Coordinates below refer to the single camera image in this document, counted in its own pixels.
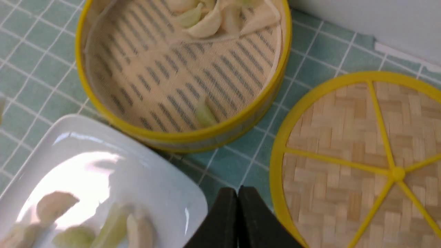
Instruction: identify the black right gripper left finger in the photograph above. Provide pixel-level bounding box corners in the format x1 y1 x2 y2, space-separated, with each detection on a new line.
185 187 238 248

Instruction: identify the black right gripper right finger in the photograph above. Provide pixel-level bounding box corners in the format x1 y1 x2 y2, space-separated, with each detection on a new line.
238 186 302 248

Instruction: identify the white dumpling on plate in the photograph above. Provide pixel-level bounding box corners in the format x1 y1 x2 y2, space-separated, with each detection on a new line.
126 208 155 248

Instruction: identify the pale green dumpling on plate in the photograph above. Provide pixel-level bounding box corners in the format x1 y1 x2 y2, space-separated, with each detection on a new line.
91 203 133 248

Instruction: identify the white square plate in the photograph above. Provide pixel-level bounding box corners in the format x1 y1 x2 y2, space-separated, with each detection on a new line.
0 115 208 248

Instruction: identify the green dumpling on plate centre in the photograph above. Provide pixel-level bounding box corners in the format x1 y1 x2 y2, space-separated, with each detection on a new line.
52 226 96 248

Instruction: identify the pink dumpling on plate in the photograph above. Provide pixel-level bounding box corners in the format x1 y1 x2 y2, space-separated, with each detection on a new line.
36 191 79 226

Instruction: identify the cream dumpling plate bottom left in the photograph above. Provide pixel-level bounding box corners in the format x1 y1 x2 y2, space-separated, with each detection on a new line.
0 223 40 248

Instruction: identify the green dumpling steamer front edge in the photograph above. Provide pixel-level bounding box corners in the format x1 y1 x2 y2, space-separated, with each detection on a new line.
194 98 218 128

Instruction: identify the yellow rimmed woven steamer lid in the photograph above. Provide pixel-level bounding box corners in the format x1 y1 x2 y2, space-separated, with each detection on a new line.
270 72 440 248

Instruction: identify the yellow rimmed bamboo steamer basket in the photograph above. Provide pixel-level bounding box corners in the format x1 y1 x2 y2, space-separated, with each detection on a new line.
75 0 293 154

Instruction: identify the white dumpling in steamer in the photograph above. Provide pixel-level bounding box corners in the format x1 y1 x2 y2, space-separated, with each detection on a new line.
185 3 222 39

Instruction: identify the pale green dumpling in steamer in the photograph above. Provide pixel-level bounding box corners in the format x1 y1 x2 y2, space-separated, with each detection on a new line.
175 2 204 29

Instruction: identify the green checkered tablecloth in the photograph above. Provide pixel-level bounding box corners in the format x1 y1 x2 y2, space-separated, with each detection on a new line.
0 0 441 221

